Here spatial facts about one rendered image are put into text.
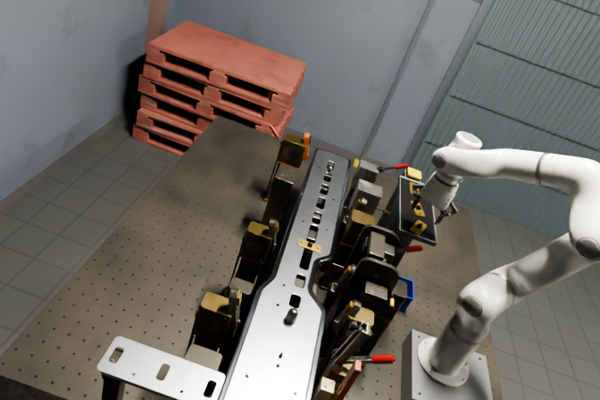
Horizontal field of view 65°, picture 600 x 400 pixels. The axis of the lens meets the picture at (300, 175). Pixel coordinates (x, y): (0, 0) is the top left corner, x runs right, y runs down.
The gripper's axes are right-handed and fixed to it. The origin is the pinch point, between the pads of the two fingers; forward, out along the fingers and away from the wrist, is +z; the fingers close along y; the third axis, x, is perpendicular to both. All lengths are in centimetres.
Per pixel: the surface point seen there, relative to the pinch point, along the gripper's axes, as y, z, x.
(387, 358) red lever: -16, 8, 56
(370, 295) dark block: -2.4, 10.9, 38.1
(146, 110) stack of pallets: 219, 96, -73
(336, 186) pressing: 40.0, 22.5, -17.2
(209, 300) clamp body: 30, 18, 71
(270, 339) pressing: 12, 23, 64
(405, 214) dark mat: 6.2, 6.5, -2.8
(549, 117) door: -16, 22, -267
